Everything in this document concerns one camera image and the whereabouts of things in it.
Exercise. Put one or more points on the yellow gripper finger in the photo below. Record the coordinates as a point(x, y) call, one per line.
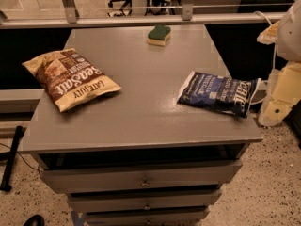
point(283, 93)
point(269, 35)

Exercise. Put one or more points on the brown Sea Salt chip bag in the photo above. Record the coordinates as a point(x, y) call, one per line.
point(69, 79)

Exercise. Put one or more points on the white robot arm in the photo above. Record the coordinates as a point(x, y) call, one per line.
point(288, 43)

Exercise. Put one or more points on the blue chip bag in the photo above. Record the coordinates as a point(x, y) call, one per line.
point(218, 93)

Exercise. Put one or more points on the green yellow sponge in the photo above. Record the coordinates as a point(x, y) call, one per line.
point(159, 35)

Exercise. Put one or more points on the middle grey drawer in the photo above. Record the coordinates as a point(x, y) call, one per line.
point(144, 201)

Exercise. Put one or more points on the grey drawer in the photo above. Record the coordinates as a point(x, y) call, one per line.
point(144, 201)
point(146, 218)
point(141, 177)

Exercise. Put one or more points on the bottom grey drawer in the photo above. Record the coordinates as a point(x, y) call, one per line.
point(146, 218)

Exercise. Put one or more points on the grey drawer cabinet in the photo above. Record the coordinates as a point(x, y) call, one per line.
point(142, 124)

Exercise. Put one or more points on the top grey drawer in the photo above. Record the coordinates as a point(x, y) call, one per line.
point(141, 177)

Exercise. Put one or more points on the black shoe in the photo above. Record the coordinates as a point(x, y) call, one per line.
point(36, 220)

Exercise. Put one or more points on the black stand leg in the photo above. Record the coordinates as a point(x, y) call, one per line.
point(9, 157)

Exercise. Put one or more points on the metal railing frame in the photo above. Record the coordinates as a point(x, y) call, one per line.
point(23, 14)

